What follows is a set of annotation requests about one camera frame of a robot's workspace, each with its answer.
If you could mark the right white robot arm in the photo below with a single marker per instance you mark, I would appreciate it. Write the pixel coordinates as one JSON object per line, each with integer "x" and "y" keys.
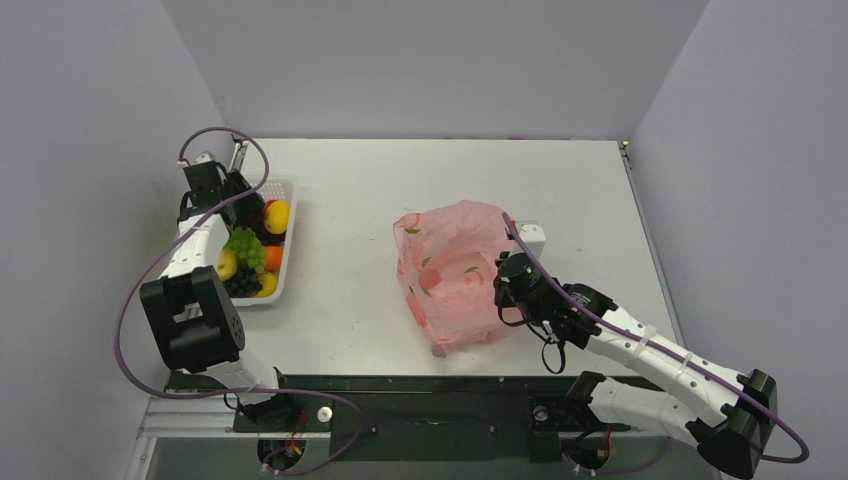
{"x": 717, "y": 410}

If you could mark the green fake grapes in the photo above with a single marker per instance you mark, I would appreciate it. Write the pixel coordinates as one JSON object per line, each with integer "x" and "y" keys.
{"x": 247, "y": 249}

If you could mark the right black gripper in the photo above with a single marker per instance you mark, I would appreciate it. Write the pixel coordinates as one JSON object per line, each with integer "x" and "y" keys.
{"x": 502, "y": 291}

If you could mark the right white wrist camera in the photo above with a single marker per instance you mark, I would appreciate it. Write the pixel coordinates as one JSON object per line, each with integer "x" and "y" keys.
{"x": 533, "y": 236}

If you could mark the purple fake grapes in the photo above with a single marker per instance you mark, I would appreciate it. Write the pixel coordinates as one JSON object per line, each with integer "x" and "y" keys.
{"x": 263, "y": 235}

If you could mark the dark purple grapes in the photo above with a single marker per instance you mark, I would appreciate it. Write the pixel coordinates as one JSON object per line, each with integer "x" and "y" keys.
{"x": 244, "y": 283}

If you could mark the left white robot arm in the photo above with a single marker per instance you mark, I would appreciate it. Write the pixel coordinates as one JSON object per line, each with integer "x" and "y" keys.
{"x": 196, "y": 327}

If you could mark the white plastic basket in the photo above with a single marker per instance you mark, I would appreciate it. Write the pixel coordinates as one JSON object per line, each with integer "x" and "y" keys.
{"x": 275, "y": 188}

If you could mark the pink plastic bag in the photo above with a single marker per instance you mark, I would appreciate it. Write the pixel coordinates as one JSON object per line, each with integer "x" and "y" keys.
{"x": 446, "y": 268}

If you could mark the yellow fake banana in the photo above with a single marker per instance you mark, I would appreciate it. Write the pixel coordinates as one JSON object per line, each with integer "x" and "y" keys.
{"x": 268, "y": 282}

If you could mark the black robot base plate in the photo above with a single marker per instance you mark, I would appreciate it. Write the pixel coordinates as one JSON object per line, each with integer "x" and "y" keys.
{"x": 409, "y": 418}

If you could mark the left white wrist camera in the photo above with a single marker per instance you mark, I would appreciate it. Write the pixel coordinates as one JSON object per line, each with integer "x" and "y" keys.
{"x": 205, "y": 157}

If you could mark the yellow fake pear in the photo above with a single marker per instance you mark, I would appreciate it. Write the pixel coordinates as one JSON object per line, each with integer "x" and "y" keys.
{"x": 227, "y": 265}

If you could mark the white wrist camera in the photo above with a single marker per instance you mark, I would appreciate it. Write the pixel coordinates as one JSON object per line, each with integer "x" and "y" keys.
{"x": 533, "y": 236}
{"x": 205, "y": 157}

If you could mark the orange fake fruit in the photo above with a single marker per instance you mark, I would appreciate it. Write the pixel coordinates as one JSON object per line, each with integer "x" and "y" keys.
{"x": 274, "y": 255}

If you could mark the yellow fake fruit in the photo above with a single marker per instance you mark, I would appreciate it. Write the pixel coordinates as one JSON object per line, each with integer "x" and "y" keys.
{"x": 276, "y": 214}

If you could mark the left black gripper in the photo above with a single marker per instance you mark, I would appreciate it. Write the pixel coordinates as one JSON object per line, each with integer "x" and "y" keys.
{"x": 250, "y": 206}

